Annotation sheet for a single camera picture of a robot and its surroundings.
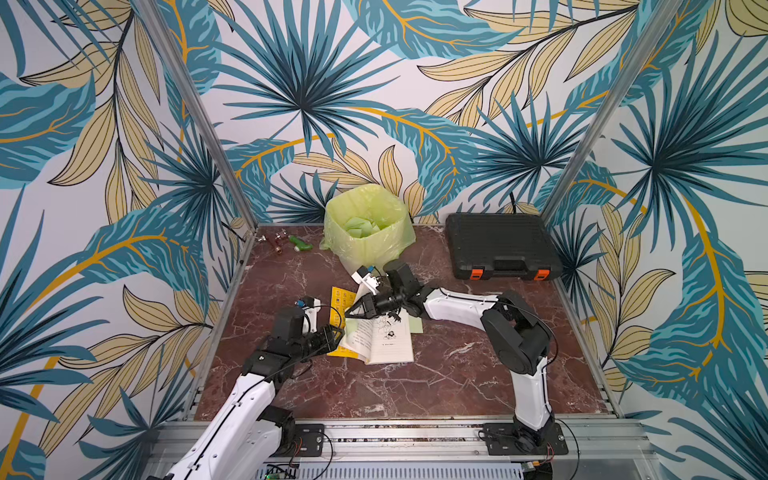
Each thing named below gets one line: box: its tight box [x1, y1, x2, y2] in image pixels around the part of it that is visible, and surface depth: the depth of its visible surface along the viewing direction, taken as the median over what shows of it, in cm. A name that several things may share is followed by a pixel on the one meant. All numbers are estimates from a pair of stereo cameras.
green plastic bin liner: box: [319, 184, 416, 273], surface depth 91 cm
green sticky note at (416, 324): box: [409, 316, 423, 333], surface depth 94 cm
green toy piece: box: [289, 235, 313, 252], surface depth 113 cm
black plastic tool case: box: [445, 212, 563, 281], surface depth 108 cm
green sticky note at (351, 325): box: [346, 318, 359, 335], surface depth 82 cm
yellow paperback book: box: [327, 286, 414, 365], surface depth 89 cm
